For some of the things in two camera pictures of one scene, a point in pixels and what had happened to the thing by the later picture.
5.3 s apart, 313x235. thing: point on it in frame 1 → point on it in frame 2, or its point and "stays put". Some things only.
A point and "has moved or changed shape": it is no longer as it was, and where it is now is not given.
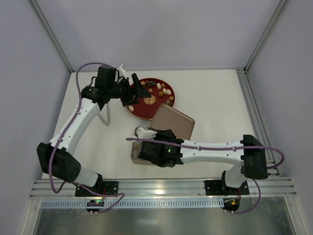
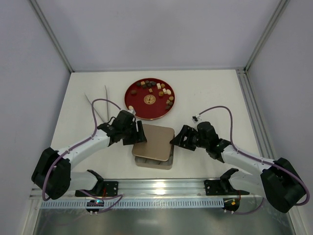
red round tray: (161, 92) stays put
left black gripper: (128, 93) → (133, 133)
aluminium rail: (283, 187) stays put
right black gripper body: (143, 151) → (191, 138)
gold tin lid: (166, 118) has moved or changed shape
